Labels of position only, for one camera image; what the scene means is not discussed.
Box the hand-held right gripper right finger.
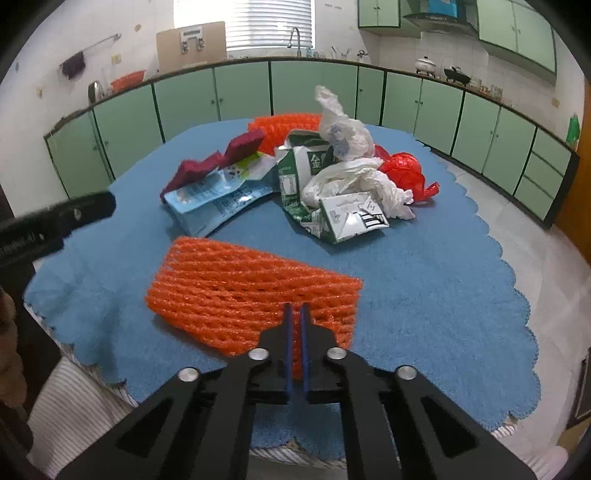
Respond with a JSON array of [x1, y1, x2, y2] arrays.
[[300, 302, 541, 480]]

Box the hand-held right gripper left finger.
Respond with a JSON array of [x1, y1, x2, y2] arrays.
[[58, 302, 296, 480]]

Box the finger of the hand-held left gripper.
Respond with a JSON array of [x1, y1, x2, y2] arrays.
[[28, 191, 117, 237]]

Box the orange foam fruit net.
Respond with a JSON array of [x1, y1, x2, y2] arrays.
[[248, 113, 324, 155], [145, 236, 364, 370]]

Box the light blue snack packet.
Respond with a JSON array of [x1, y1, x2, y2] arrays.
[[164, 154, 278, 237]]

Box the red plastic bag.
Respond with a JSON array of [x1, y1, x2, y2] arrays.
[[374, 144, 439, 204]]

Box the person's left forearm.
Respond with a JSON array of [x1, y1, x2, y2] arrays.
[[0, 285, 26, 409]]

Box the maroon snack packet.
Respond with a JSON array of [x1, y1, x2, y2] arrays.
[[160, 129, 267, 199]]

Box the orange plastic basin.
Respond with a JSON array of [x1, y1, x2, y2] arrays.
[[110, 70, 147, 92]]

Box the blue scalloped table cloth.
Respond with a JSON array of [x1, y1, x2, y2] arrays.
[[23, 117, 542, 450]]

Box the purple hanging towel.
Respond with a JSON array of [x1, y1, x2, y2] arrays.
[[61, 52, 86, 80]]

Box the white striped table cloth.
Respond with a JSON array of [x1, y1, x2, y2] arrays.
[[28, 355, 568, 480]]

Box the green and white milk carton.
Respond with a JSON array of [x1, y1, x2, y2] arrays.
[[274, 130, 337, 222]]

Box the crumpled white plastic bag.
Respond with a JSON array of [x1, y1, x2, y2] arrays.
[[301, 157, 415, 219]]

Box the cardboard box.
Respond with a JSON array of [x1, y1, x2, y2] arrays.
[[156, 21, 228, 73]]

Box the green base cabinets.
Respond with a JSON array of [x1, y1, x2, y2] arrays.
[[44, 58, 580, 230]]

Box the white window blinds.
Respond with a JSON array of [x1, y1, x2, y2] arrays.
[[173, 0, 315, 51]]

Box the wooden door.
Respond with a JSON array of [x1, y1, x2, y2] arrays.
[[554, 152, 591, 266]]

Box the range hood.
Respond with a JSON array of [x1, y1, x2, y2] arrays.
[[403, 0, 481, 38]]

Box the metal towel rail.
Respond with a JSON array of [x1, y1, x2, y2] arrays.
[[60, 34, 116, 70]]

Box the green wall cabinet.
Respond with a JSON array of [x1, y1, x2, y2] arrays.
[[358, 0, 421, 29], [475, 0, 557, 75]]

